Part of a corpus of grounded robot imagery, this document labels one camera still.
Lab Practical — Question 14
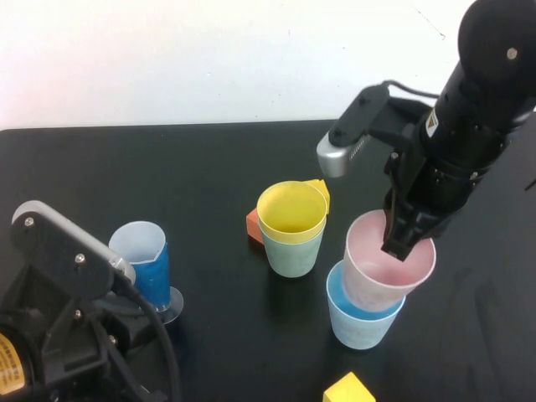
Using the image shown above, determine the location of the yellow foam cube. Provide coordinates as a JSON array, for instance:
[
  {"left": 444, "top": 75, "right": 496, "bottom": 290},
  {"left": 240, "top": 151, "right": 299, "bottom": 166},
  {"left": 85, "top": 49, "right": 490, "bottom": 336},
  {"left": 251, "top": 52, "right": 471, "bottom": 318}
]
[
  {"left": 301, "top": 178, "right": 332, "bottom": 217},
  {"left": 322, "top": 371, "right": 376, "bottom": 402}
]

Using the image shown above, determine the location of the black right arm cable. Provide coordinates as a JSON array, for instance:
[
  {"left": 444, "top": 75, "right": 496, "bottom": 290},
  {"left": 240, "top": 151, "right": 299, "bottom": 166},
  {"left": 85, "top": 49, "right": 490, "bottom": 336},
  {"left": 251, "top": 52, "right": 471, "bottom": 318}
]
[{"left": 383, "top": 79, "right": 441, "bottom": 101}]

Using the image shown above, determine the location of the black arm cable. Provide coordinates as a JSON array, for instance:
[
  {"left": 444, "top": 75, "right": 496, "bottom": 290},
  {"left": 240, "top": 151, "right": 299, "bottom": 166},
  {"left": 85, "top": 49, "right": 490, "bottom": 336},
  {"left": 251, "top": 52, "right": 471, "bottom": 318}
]
[
  {"left": 383, "top": 79, "right": 441, "bottom": 101},
  {"left": 112, "top": 271, "right": 182, "bottom": 402}
]

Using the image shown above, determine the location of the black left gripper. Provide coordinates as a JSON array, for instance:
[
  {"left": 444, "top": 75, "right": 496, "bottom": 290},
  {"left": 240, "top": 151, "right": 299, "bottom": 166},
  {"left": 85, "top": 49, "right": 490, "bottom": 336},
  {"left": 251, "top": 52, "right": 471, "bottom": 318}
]
[{"left": 0, "top": 261, "right": 168, "bottom": 402}]

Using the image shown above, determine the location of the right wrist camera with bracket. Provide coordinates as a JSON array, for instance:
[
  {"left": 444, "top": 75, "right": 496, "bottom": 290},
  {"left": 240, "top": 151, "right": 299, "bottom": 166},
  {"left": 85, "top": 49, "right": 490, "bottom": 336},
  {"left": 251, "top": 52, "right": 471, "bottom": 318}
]
[{"left": 316, "top": 83, "right": 420, "bottom": 179}]

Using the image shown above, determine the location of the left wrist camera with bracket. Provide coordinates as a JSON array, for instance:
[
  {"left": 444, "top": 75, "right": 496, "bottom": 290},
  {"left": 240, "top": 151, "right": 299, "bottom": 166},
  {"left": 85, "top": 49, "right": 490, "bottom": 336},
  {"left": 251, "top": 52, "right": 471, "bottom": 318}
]
[{"left": 10, "top": 200, "right": 137, "bottom": 301}]

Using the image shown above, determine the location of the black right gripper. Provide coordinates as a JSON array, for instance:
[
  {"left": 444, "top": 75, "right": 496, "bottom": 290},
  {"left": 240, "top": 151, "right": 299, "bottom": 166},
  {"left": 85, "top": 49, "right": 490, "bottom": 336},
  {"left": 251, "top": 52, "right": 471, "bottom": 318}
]
[{"left": 380, "top": 104, "right": 510, "bottom": 263}]

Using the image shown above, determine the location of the blue-taped conical measuring glass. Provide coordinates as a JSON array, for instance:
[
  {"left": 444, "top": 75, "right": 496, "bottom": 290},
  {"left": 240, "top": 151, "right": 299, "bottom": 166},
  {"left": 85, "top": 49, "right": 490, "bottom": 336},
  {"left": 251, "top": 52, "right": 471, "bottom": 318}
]
[{"left": 108, "top": 221, "right": 185, "bottom": 324}]

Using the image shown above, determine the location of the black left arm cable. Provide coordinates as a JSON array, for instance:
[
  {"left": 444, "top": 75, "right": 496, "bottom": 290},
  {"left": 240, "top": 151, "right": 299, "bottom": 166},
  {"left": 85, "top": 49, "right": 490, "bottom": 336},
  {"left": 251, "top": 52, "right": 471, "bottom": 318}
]
[{"left": 112, "top": 271, "right": 182, "bottom": 402}]

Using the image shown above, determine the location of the yellow plastic cup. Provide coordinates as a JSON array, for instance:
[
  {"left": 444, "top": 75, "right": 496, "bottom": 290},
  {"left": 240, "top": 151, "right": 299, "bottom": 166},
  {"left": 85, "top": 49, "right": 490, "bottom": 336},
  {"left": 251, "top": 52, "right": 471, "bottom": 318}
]
[{"left": 255, "top": 180, "right": 328, "bottom": 246}]

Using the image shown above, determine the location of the green plastic cup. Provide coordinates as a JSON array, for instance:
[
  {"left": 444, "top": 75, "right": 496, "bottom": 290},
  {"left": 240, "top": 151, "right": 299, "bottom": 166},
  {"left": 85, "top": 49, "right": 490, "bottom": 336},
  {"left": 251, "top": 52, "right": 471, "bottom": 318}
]
[{"left": 258, "top": 217, "right": 327, "bottom": 279}]

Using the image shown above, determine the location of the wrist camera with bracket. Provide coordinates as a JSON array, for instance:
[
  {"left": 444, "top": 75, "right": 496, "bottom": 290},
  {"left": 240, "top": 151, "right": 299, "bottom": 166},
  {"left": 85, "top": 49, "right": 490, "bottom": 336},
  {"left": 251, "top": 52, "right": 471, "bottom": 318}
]
[
  {"left": 316, "top": 83, "right": 420, "bottom": 179},
  {"left": 10, "top": 200, "right": 137, "bottom": 301}
]

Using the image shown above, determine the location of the orange foam block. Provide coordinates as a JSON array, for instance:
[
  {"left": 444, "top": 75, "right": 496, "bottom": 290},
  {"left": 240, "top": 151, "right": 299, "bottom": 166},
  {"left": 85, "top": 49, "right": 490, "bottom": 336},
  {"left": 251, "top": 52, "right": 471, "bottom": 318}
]
[{"left": 245, "top": 208, "right": 265, "bottom": 248}]

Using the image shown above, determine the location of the pink plastic cup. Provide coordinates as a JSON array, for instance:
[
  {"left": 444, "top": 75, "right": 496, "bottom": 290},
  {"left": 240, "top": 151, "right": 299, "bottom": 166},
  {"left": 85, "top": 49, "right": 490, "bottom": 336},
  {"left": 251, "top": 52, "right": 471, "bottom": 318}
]
[{"left": 343, "top": 209, "right": 437, "bottom": 313}]

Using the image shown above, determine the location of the blue plastic cup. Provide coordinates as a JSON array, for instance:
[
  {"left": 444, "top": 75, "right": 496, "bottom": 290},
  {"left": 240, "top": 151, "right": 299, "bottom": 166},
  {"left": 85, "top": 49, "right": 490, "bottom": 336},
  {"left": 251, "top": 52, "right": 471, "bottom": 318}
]
[{"left": 326, "top": 260, "right": 407, "bottom": 351}]

